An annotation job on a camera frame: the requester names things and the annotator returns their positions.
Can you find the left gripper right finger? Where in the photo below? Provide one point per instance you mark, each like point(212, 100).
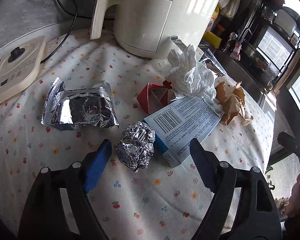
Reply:
point(207, 165)

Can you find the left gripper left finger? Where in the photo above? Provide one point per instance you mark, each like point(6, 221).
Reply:
point(94, 164)

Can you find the foil ball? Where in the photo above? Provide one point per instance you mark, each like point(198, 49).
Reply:
point(136, 146)

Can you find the blue white carton box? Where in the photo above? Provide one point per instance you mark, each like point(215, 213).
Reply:
point(177, 124)

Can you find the silver foil bag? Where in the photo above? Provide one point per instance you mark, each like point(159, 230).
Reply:
point(67, 110)

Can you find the brown paper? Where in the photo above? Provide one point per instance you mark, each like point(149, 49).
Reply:
point(232, 101)

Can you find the beige kitchen scale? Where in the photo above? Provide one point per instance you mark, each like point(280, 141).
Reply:
point(20, 67)

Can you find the floral white tablecloth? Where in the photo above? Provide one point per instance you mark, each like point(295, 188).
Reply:
point(96, 143)

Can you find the crumpled white tissue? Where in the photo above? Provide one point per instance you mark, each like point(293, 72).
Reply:
point(188, 76)

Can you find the wooden cutting board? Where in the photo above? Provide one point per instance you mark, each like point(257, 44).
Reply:
point(288, 71)

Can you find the stainless steel sink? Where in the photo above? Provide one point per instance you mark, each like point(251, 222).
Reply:
point(237, 72)

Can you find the colourful foil snack wrapper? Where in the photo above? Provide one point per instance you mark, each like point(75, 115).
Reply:
point(204, 56)

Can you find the black dish rack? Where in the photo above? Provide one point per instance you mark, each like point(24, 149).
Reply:
point(270, 41)

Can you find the pink faucet ornament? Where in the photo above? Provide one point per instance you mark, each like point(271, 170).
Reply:
point(236, 51)

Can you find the yellow detergent jug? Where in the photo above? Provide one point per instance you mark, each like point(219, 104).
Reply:
point(210, 35)

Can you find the white cylindrical appliance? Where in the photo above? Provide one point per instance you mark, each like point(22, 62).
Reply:
point(145, 27)

